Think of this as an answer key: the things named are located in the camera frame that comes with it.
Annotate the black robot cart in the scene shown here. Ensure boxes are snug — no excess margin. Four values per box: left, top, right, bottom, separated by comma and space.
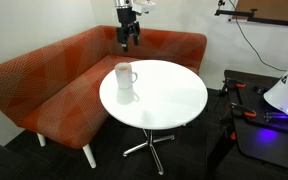
205, 69, 288, 174

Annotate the brown wooden board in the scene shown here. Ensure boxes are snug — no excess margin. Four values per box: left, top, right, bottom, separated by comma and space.
232, 0, 288, 24

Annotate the orange patterned corner sofa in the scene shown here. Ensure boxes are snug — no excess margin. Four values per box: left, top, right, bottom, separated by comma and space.
0, 24, 208, 169

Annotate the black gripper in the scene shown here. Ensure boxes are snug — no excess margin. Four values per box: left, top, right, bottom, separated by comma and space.
116, 7, 141, 53

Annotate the white ceramic mug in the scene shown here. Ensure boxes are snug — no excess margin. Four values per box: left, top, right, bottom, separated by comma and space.
113, 62, 139, 90

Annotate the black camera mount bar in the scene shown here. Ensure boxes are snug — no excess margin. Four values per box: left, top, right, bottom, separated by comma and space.
214, 0, 288, 35

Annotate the chrome table base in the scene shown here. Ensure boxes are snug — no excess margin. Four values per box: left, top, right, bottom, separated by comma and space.
122, 128, 176, 176

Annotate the black wall cable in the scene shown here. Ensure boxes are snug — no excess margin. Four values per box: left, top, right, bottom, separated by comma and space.
228, 0, 287, 73

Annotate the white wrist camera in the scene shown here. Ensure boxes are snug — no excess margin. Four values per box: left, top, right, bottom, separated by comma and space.
131, 0, 158, 15

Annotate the small black box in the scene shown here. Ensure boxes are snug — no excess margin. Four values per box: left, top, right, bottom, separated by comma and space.
253, 85, 269, 95

